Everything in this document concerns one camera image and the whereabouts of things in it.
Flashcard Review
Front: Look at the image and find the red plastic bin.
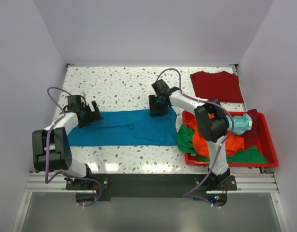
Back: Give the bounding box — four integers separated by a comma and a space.
182, 111, 278, 168

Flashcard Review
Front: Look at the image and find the orange t shirt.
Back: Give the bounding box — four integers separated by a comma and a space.
183, 115, 244, 158

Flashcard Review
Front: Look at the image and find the blue t shirt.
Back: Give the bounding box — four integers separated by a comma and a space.
68, 108, 177, 146

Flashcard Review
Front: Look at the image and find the dark red crumpled shirt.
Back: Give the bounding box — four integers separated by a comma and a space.
242, 109, 258, 150

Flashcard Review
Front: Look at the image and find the green t shirt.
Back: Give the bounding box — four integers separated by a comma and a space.
177, 124, 268, 163

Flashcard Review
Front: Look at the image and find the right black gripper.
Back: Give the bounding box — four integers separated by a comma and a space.
149, 95, 169, 116

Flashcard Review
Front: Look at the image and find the folded dark red t shirt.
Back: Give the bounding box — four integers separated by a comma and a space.
190, 71, 244, 103

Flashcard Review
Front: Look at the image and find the aluminium frame rail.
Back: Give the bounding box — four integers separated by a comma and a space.
24, 173, 279, 193

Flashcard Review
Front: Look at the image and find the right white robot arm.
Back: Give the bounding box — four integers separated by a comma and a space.
149, 80, 230, 190

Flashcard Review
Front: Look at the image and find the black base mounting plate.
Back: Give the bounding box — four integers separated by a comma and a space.
65, 173, 237, 203

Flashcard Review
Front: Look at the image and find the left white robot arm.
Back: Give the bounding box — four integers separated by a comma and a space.
32, 95, 103, 189

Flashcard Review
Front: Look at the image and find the light teal t shirt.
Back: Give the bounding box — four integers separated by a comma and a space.
226, 113, 253, 135

